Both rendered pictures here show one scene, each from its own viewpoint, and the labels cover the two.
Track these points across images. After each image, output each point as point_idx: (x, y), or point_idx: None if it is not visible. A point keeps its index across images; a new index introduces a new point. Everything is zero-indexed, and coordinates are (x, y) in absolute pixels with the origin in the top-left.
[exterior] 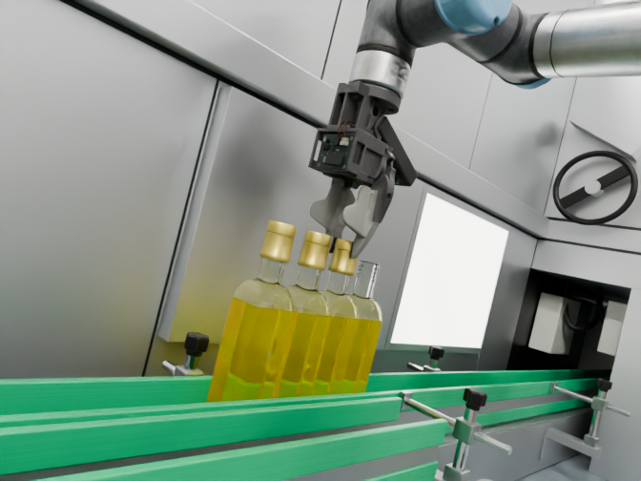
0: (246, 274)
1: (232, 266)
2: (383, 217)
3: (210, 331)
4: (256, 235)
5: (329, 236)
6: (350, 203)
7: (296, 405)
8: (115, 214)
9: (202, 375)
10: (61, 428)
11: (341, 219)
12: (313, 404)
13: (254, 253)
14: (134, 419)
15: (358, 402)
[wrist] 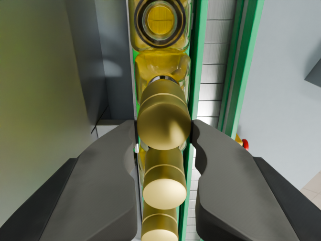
0: (53, 137)
1: (56, 161)
2: (272, 168)
3: (85, 127)
4: (20, 175)
5: (186, 192)
6: (135, 199)
7: (193, 110)
8: None
9: (138, 142)
10: (187, 209)
11: (130, 165)
12: (195, 95)
13: (35, 152)
14: (187, 191)
15: (203, 44)
